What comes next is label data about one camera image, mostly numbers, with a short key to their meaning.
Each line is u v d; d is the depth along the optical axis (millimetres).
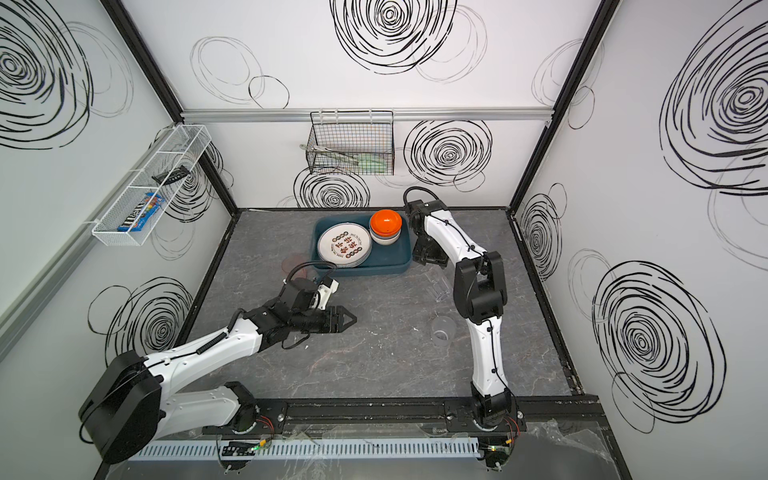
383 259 1059
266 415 737
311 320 693
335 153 852
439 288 901
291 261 986
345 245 1051
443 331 867
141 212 718
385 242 1051
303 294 644
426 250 754
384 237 1045
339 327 715
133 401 404
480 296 569
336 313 733
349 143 889
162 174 785
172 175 769
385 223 1039
